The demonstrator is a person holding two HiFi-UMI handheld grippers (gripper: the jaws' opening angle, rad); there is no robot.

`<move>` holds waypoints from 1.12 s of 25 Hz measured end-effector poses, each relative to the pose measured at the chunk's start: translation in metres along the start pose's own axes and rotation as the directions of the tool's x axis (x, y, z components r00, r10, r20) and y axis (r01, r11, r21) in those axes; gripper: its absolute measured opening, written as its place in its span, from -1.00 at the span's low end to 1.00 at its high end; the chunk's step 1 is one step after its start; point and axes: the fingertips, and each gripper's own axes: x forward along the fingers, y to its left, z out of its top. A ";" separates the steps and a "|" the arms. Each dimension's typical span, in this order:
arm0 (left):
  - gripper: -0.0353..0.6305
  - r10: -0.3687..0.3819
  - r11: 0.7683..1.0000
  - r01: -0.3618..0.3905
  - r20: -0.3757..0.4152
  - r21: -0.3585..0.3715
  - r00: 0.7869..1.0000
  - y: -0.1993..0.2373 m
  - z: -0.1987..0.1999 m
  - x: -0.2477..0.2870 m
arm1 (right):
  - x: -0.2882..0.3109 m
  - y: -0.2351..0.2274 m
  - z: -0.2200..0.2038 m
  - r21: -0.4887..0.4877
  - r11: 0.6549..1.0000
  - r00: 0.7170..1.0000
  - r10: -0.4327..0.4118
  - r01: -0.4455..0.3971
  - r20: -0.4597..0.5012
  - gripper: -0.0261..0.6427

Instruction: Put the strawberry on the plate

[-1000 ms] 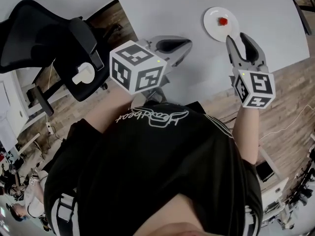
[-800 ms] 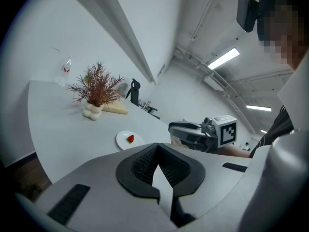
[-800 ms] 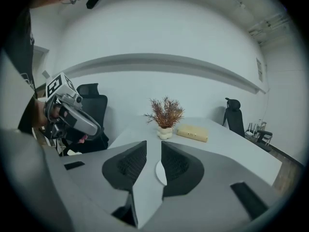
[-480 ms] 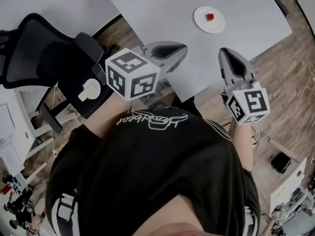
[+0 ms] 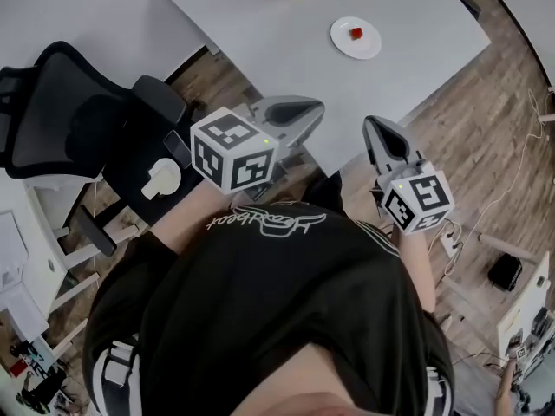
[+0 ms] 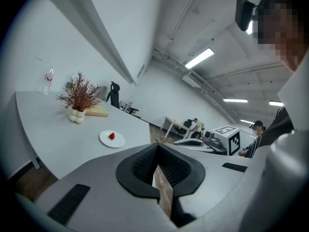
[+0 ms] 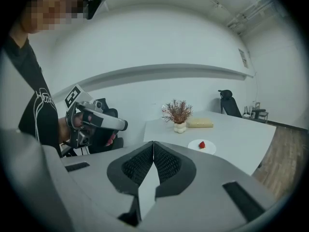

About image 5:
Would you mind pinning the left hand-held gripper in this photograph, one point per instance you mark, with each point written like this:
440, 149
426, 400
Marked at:
230, 154

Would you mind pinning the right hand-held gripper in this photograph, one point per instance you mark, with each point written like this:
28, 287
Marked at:
420, 197

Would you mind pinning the white round plate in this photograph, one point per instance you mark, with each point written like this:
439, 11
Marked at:
364, 48

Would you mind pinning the small red object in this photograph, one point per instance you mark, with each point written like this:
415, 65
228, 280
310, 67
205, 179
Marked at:
357, 34

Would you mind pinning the person's right forearm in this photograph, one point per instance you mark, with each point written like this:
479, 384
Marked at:
416, 271

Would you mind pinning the person's left forearm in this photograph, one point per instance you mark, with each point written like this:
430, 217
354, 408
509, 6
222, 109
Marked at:
186, 219

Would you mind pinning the light grey table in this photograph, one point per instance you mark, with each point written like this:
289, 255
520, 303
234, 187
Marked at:
282, 59

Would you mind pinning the person's black trousers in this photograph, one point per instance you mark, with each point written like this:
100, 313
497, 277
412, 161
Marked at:
323, 193

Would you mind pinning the white power strip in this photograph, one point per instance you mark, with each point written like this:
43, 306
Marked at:
451, 243

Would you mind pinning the black smartphone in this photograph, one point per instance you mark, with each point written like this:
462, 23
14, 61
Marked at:
177, 147

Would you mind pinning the white plastic holder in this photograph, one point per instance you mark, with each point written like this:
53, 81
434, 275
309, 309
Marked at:
162, 182

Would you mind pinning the black bag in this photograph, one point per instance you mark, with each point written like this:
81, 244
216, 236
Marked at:
505, 272

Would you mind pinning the person's black shirt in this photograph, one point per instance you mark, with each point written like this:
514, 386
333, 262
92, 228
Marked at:
282, 301

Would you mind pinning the white table beige legs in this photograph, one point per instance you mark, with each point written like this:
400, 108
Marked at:
524, 314

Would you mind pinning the black mesh office chair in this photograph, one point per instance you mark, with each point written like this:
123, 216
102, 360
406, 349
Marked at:
47, 115

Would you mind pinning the person's neck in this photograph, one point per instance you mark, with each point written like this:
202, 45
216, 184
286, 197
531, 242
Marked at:
303, 384

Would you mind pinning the white desk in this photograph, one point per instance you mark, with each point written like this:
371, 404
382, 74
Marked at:
43, 241

